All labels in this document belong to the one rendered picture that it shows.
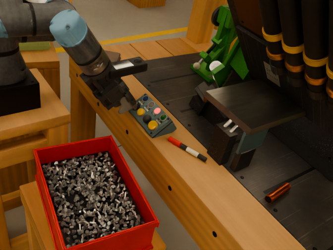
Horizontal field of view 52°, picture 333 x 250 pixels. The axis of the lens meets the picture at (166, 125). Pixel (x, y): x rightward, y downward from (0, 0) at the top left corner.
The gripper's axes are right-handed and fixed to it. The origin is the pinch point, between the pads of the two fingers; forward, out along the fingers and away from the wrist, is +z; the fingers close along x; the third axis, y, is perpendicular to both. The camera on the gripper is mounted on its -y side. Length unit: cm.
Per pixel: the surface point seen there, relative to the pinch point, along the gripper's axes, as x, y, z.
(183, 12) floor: -284, -149, 222
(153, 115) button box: 3.7, -2.2, 4.9
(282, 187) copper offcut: 42.0, -15.6, 16.3
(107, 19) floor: -280, -55, 157
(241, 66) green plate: 13.6, -29.7, 0.7
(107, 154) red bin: 7.4, 15.2, 0.8
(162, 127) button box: 9.0, -1.8, 5.4
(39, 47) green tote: -73, 14, 10
